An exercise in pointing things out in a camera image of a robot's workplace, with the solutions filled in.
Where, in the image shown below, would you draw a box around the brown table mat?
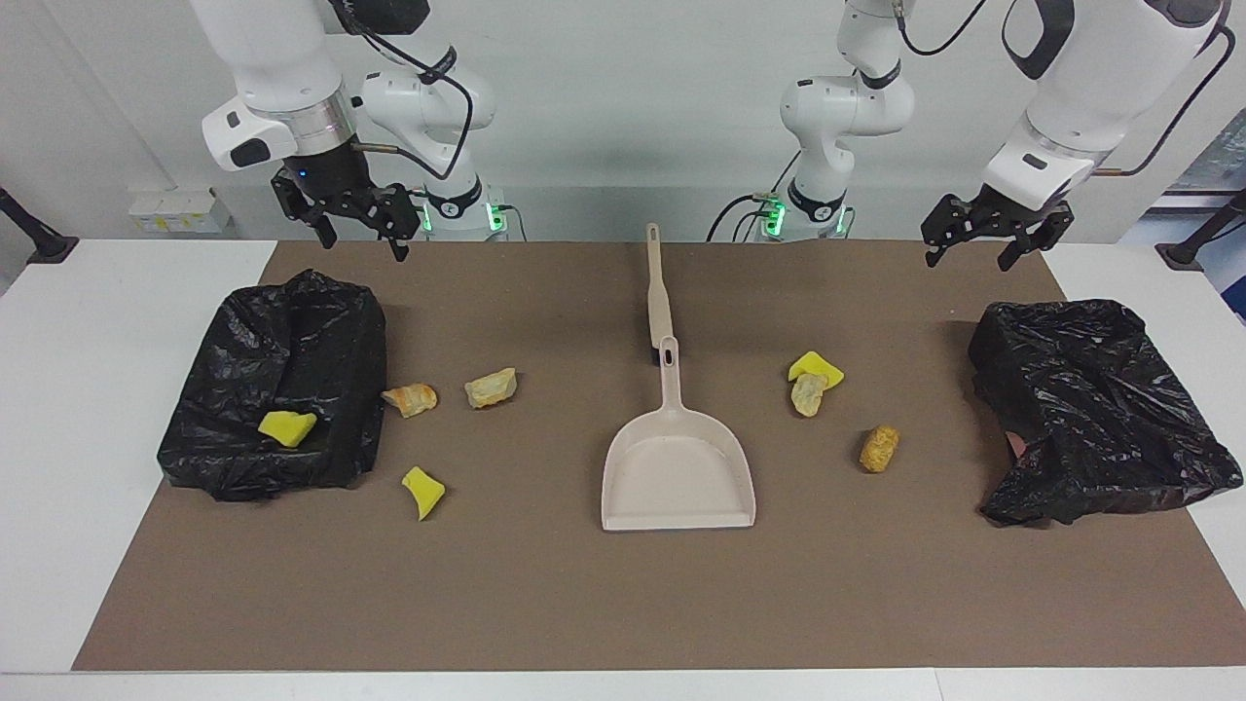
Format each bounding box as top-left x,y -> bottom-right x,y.
73,240 -> 1246,673

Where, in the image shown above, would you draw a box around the beige brush black bristles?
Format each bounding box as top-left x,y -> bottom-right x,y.
645,223 -> 675,364

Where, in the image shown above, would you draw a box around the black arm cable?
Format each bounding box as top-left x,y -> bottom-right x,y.
331,0 -> 476,182
896,0 -> 1237,178

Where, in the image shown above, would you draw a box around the black stand foot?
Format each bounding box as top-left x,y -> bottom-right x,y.
1155,187 -> 1246,272
0,187 -> 79,266

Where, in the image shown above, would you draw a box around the striped croissant bread piece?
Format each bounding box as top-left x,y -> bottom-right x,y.
381,383 -> 439,420

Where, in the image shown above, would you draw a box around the black bag-lined trash bin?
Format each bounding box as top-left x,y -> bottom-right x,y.
968,299 -> 1245,528
157,269 -> 388,503

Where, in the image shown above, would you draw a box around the brown fried nugget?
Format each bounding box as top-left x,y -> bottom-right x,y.
859,424 -> 900,474

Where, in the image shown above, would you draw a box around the beige plastic dustpan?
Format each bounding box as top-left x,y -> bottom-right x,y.
601,336 -> 757,533

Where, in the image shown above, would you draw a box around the notched yellow sponge piece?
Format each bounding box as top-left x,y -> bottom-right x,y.
788,350 -> 846,390

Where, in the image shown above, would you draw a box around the white wall socket box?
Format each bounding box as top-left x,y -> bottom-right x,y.
128,188 -> 233,235

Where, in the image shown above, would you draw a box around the pale bread chunk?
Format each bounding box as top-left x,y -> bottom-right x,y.
463,367 -> 518,410

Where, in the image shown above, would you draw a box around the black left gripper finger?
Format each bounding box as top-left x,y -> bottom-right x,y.
997,234 -> 1047,274
922,216 -> 965,269

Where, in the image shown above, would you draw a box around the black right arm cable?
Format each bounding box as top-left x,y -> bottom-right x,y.
331,0 -> 476,182

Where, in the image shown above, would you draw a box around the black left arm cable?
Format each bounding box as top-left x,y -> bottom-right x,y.
896,0 -> 1237,178

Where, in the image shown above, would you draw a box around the pale curled pastry piece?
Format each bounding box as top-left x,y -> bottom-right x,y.
790,372 -> 828,419

